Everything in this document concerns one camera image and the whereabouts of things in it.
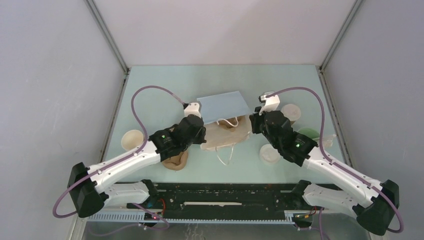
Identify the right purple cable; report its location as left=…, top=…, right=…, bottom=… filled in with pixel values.
left=271, top=86, right=405, bottom=234

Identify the white coffee cup lid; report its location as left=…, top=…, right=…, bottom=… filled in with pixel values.
left=281, top=104, right=302, bottom=123

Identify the stack of paper cups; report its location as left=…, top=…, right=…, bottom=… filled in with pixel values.
left=121, top=129, right=144, bottom=151

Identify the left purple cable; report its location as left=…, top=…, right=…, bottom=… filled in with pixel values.
left=52, top=85, right=186, bottom=220

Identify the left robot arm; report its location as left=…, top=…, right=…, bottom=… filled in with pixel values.
left=68, top=114, right=206, bottom=218

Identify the brown pulp cup carrier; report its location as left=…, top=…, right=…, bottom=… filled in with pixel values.
left=161, top=150, right=189, bottom=171
left=218, top=116, right=246, bottom=132

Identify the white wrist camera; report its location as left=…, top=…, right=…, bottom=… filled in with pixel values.
left=183, top=102, right=202, bottom=118
left=258, top=91, right=280, bottom=115

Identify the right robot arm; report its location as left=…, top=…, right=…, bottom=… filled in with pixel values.
left=249, top=110, right=400, bottom=236

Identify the purple cable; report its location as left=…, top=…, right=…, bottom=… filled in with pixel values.
left=271, top=86, right=405, bottom=234
left=52, top=85, right=186, bottom=220

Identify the stack of white lids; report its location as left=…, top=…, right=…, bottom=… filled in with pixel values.
left=259, top=144, right=281, bottom=165

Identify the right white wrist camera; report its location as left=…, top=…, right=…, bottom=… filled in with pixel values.
left=258, top=91, right=280, bottom=115

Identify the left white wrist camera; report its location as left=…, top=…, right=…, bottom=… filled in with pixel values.
left=183, top=102, right=202, bottom=118

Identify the green cylindrical container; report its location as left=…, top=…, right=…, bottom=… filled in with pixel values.
left=297, top=127, right=320, bottom=141

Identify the light blue paper bag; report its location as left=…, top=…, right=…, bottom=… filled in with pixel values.
left=196, top=91, right=252, bottom=166

